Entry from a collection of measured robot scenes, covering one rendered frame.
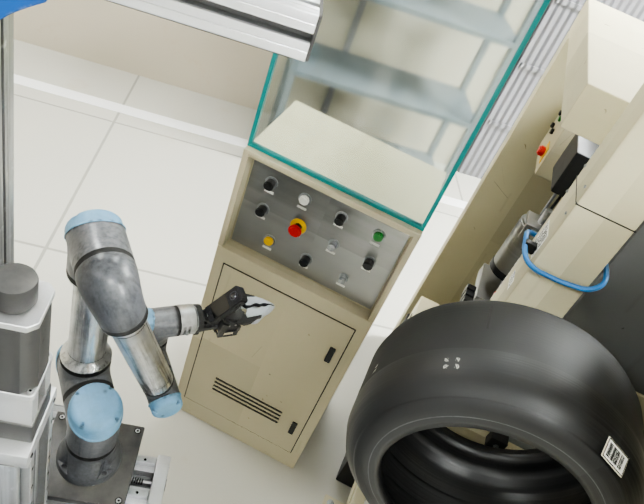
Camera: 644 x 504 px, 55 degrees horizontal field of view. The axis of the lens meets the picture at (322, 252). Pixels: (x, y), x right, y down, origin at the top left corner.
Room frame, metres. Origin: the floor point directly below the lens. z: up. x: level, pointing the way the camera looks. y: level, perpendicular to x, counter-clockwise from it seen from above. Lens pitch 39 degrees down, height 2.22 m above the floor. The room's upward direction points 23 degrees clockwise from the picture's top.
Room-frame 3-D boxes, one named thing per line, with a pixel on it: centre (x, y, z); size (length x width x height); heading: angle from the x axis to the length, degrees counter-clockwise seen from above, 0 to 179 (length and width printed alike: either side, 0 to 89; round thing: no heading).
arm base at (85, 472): (0.77, 0.33, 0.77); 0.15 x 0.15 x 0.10
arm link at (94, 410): (0.78, 0.33, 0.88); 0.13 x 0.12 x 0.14; 40
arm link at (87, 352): (0.88, 0.42, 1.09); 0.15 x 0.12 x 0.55; 40
